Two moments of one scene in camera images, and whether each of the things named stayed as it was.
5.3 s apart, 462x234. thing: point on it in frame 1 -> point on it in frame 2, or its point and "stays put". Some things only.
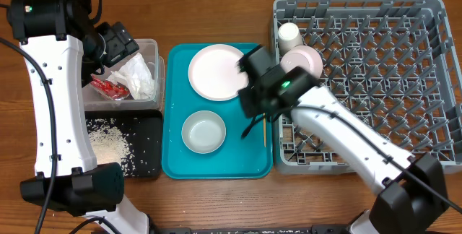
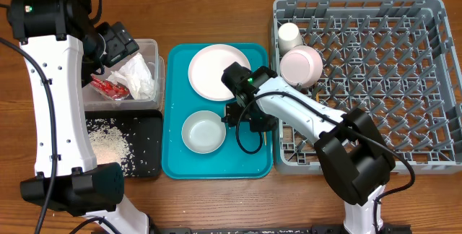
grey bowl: (203, 131) stays put
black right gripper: (251, 107) -> (259, 123)
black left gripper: (121, 44) stays put
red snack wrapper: (111, 89) stays put
